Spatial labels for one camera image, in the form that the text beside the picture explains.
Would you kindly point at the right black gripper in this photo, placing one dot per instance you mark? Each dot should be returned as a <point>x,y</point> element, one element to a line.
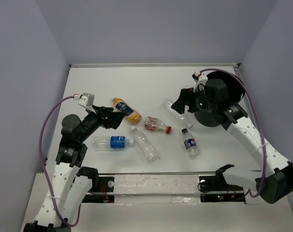
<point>186,95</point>

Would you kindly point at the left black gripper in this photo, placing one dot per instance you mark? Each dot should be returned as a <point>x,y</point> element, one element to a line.
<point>114,119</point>

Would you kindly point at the orange juice bottle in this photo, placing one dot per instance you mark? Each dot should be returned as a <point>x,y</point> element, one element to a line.
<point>132,116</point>

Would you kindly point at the crushed clear bottle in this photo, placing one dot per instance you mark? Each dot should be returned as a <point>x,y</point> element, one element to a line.
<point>181,119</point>

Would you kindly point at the small pepsi bottle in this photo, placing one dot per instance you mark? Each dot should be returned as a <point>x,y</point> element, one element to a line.
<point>190,144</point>

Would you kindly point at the clear unlabeled bottle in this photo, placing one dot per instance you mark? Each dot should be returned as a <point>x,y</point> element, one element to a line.
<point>144,145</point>

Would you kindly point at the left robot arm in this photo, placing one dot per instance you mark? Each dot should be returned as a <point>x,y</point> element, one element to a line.
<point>71,181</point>

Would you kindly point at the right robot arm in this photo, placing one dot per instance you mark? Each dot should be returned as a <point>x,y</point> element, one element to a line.
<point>275,180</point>

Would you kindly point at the black cylindrical bin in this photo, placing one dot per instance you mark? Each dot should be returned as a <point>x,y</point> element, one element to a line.
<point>224,91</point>

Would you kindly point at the blue label water bottle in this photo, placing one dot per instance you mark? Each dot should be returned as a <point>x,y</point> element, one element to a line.
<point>109,143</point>

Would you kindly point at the red cap bottle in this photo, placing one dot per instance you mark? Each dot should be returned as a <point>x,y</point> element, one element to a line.
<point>155,124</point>

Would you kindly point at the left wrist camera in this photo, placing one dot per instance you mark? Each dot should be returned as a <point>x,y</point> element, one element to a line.
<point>86,100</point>

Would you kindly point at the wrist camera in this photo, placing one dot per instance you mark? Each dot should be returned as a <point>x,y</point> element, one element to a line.
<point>86,100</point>
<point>199,78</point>

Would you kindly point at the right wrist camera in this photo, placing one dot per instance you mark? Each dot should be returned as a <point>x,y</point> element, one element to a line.
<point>199,78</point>

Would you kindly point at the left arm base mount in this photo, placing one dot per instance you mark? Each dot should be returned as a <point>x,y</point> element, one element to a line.
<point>103,192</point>

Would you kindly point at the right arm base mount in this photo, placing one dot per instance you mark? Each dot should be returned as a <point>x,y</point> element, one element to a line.
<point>212,190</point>

